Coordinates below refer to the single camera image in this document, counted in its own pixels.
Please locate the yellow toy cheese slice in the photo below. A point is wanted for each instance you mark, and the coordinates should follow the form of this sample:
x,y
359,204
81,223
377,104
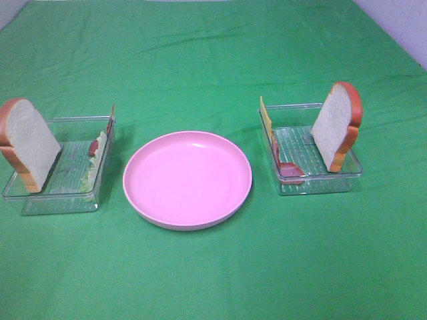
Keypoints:
x,y
266,119

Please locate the toy bacon strip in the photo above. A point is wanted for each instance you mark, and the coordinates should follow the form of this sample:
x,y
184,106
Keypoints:
x,y
289,170
95,143

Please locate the toy lettuce leaf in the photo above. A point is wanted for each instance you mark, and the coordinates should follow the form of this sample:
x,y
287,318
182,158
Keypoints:
x,y
88,179

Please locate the toy bread slice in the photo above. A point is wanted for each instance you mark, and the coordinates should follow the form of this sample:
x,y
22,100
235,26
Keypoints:
x,y
337,126
27,143

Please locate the pink round plate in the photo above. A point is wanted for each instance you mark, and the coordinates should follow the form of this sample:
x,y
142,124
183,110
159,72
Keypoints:
x,y
187,180

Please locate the right clear plastic tray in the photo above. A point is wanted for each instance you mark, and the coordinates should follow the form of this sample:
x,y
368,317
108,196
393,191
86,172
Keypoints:
x,y
291,125

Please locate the clear plastic tray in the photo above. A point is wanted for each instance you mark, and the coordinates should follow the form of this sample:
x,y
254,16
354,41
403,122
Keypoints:
x,y
291,125
61,191

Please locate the green tablecloth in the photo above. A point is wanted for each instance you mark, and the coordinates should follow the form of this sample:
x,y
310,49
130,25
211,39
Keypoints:
x,y
167,67

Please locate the left clear plastic tray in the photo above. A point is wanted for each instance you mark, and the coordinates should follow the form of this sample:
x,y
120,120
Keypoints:
x,y
61,191

